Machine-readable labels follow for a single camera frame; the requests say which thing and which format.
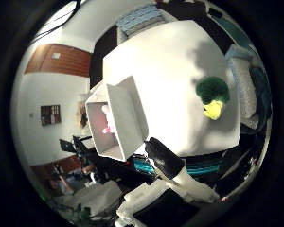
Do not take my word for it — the pink plush toy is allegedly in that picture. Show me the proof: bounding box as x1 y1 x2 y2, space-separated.
100 104 115 135

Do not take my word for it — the white open box container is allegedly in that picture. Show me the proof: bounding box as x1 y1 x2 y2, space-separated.
84 74 150 163

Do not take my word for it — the teal striped bin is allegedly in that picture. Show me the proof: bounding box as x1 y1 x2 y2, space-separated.
130 156 222 177

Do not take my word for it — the green and yellow broccoli plush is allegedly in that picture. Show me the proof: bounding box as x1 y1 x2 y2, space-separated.
194 76 231 121

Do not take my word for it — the black monitor on stand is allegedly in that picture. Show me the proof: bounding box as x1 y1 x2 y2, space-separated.
59 134 98 160

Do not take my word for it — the person in grey shirt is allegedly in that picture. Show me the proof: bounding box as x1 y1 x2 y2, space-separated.
48 162 75 195

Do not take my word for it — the grey patterned cushion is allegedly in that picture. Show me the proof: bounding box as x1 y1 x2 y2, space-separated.
225 43 260 122

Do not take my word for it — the blue patterned rug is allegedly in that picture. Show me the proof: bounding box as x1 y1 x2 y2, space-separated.
115 4 166 36

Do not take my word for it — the dark framed wall picture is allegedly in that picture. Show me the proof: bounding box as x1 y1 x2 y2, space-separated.
40 104 62 127

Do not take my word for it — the black cable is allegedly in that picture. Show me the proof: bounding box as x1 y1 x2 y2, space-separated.
30 0 83 42

